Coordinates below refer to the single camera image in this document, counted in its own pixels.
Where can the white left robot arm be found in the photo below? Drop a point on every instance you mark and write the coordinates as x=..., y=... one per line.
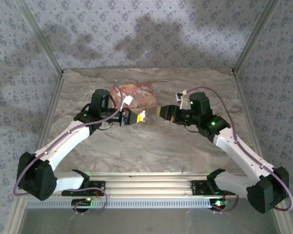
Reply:
x=68, y=139

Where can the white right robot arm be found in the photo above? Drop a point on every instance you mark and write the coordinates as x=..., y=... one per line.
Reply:
x=234, y=151

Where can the pink illustrated book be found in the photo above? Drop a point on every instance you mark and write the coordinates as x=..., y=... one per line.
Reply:
x=141, y=95

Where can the left circuit board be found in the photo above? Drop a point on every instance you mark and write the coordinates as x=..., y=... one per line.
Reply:
x=81, y=203

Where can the circuit board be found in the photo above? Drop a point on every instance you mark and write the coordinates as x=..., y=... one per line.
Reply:
x=81, y=203
x=218, y=203

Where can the right circuit board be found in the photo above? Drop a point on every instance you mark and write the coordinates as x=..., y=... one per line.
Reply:
x=218, y=203

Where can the grey metal front panel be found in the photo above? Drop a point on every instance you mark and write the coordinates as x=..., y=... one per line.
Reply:
x=149, y=221

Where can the aluminium table edge rail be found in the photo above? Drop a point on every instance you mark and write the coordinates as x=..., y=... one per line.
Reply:
x=245, y=109
x=50, y=109

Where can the aluminium mounting rail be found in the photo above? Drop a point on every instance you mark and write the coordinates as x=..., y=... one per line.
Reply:
x=149, y=185

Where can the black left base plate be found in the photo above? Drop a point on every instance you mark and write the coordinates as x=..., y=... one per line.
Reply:
x=97, y=186

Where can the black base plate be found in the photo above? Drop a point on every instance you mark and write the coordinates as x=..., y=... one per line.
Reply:
x=97, y=186
x=199, y=187

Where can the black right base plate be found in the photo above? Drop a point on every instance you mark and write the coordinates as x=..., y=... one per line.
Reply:
x=199, y=187

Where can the aluminium frame post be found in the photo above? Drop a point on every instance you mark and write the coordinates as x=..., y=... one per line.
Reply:
x=254, y=36
x=40, y=37

